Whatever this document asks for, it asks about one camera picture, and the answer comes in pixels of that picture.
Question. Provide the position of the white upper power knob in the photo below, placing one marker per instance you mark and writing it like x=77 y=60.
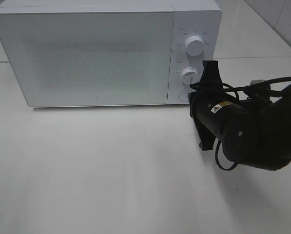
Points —
x=194 y=45

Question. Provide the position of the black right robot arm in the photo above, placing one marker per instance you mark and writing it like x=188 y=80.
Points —
x=250 y=124

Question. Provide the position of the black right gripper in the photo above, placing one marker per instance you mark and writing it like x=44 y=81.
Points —
x=206 y=101

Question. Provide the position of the round door release button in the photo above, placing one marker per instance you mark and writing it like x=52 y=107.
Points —
x=183 y=95

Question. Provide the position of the white adjacent table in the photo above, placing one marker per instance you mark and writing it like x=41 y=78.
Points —
x=244 y=34

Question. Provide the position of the white microwave oven body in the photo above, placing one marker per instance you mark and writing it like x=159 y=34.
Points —
x=190 y=17

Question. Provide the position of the white timer knob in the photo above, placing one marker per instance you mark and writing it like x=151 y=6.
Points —
x=189 y=75

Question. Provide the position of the white microwave door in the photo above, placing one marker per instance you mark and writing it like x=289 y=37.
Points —
x=71 y=60

